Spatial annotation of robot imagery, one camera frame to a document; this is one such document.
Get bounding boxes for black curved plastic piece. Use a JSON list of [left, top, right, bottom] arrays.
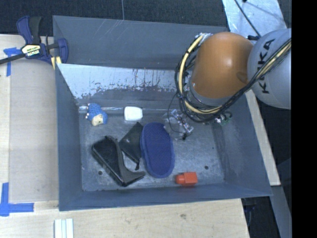
[[108, 135, 146, 187]]

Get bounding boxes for black glossy flat case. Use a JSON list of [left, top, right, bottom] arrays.
[[91, 136, 124, 186]]

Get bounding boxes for small red block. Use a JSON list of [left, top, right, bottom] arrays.
[[175, 172, 198, 186]]

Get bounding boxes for blue toy hedgehog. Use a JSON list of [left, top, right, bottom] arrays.
[[85, 103, 109, 127]]

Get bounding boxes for small white block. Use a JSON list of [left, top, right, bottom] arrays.
[[123, 106, 144, 121]]

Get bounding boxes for blue oval sponge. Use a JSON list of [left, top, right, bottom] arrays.
[[139, 122, 176, 179]]

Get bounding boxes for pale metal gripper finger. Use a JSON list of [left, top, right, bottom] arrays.
[[163, 109, 181, 132], [174, 125, 194, 140]]

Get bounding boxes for grey metal bin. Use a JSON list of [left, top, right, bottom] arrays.
[[52, 15, 274, 212]]

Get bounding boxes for black soft pouch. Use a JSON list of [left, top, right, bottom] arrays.
[[118, 122, 144, 171]]

